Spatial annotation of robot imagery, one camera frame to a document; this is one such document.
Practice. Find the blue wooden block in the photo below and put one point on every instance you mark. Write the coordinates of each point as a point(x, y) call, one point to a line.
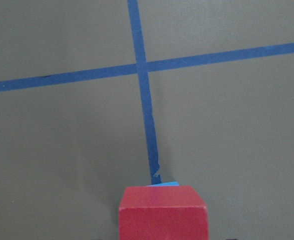
point(165, 184)

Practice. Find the red wooden block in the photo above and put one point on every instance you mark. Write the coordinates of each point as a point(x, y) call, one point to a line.
point(162, 213)

